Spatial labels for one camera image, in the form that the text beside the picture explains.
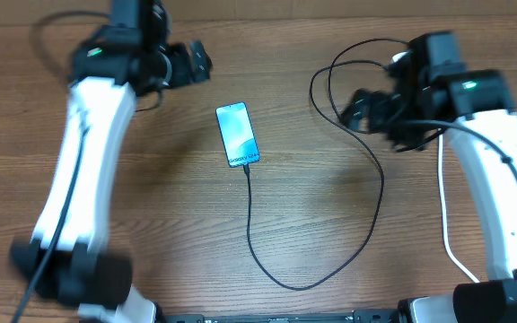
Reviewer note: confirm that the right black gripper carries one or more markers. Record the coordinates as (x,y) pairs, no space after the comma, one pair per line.
(382,104)

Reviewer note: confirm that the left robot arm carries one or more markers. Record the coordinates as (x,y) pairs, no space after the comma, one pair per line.
(67,259)

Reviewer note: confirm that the white power strip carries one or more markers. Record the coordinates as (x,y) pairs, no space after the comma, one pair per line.
(400,62)

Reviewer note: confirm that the blue Galaxy smartphone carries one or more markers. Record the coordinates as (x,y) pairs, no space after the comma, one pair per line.
(237,134)

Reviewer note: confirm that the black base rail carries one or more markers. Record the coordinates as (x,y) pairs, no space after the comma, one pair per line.
(356,316)

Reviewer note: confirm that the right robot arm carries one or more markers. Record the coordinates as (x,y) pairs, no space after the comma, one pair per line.
(435,94)

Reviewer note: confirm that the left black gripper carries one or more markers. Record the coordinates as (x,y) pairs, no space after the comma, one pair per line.
(180,73)

